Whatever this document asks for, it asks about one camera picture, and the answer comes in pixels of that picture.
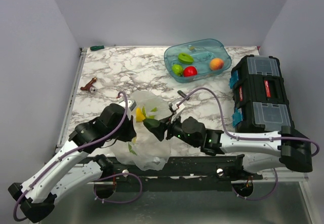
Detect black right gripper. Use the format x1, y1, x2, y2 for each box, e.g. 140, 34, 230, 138
149, 113, 198, 148

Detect clear plastic bag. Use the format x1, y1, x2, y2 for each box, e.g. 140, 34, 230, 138
111, 91, 171, 171

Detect yellow fake fruit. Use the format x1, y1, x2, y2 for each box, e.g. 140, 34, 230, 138
136, 107, 146, 122

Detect green fake fruit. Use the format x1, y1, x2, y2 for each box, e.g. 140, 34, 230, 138
172, 64, 184, 77

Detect red fake fruit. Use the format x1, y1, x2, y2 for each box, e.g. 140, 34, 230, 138
183, 66, 198, 77

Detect green fake starfruit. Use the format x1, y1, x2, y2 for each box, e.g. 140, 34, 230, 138
178, 53, 194, 64

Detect dark green fake avocado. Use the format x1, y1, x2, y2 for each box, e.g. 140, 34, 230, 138
143, 119, 160, 130

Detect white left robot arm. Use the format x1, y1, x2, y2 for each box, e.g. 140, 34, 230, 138
8, 100, 136, 223

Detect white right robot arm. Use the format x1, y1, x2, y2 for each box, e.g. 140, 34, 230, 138
144, 117, 313, 179

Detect orange fake peach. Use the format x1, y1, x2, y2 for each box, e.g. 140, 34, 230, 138
209, 58, 224, 70

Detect brown metal-tipped tool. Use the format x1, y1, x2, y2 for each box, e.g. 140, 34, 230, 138
80, 77, 97, 93

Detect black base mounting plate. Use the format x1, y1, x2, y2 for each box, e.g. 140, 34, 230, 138
99, 155, 262, 192

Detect teal plastic tray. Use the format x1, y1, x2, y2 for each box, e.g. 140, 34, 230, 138
164, 39, 232, 83

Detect black tool box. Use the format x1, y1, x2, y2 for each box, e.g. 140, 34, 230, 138
229, 55, 295, 133

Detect aluminium side rail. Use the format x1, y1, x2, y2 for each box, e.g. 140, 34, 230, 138
55, 48, 88, 148

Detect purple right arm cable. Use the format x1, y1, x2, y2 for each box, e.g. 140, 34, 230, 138
177, 87, 320, 201

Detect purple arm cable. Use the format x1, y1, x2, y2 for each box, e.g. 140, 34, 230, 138
13, 91, 143, 221
177, 87, 320, 201

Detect green handled screwdriver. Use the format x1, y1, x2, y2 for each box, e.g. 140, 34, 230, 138
90, 44, 116, 51

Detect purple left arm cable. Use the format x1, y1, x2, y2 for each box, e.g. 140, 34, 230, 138
13, 91, 143, 221

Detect aluminium front rail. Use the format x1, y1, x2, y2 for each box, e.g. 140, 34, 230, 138
40, 163, 309, 184

